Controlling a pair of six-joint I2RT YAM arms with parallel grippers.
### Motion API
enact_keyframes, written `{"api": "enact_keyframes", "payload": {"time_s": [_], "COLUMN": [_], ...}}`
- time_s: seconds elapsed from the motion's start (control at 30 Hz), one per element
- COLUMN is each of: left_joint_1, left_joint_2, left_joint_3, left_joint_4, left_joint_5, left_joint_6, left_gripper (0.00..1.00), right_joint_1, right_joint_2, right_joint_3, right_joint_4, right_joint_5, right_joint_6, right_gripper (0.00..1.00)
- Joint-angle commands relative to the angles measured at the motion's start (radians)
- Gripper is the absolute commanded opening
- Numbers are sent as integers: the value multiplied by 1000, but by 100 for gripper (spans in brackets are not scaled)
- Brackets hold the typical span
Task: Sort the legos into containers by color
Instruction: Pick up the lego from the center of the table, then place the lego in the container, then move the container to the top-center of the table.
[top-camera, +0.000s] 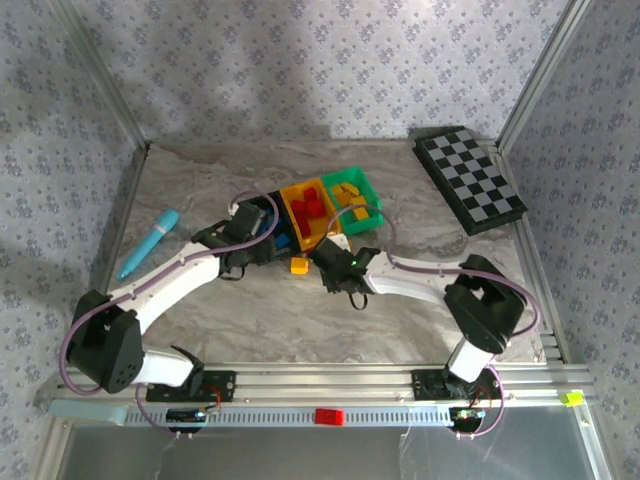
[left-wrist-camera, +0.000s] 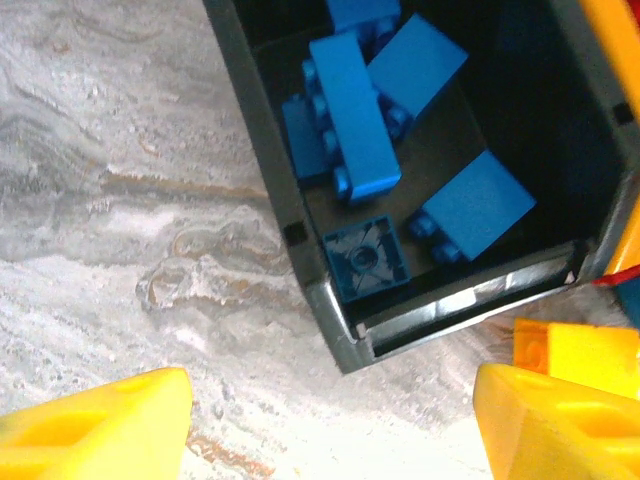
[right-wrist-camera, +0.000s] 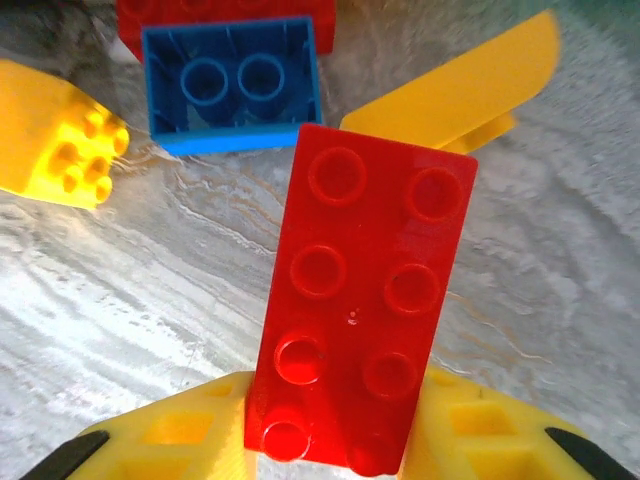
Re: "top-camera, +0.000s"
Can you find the long red lego brick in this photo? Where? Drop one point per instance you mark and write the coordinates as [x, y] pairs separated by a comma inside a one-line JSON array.
[[309, 226]]

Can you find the curved red lego brick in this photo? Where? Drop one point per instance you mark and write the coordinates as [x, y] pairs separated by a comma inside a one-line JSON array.
[[300, 206]]

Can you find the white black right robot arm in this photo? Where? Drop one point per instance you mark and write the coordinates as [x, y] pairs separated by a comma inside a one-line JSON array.
[[410, 285]]

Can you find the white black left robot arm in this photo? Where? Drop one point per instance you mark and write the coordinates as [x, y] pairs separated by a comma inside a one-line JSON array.
[[170, 280]]

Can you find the black plastic bin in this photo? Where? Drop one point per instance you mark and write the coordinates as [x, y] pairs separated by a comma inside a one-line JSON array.
[[285, 255]]

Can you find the green plastic bin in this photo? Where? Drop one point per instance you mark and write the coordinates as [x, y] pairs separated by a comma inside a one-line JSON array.
[[365, 227]]

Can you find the yellow plastic bin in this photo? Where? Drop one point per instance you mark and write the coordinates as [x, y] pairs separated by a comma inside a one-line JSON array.
[[315, 241]]

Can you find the light blue marker pen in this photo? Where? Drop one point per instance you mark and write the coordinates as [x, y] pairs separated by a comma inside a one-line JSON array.
[[150, 242]]

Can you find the black grey chessboard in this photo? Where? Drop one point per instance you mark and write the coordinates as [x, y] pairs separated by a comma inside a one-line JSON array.
[[470, 175]]

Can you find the small circuit board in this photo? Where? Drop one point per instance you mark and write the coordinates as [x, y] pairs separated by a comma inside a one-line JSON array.
[[187, 415], [467, 415]]

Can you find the lime green block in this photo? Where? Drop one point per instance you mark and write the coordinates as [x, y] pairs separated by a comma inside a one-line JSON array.
[[572, 399]]

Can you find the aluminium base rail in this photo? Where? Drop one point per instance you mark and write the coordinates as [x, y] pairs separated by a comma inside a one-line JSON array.
[[325, 382]]

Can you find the aluminium frame side rail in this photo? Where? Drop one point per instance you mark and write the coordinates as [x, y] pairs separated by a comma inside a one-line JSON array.
[[542, 300], [123, 220]]

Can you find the red block on duct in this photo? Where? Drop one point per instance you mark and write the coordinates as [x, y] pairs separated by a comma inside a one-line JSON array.
[[329, 416]]

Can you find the aluminium frame post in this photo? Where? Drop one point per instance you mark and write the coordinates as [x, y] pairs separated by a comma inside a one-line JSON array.
[[541, 75], [104, 75]]

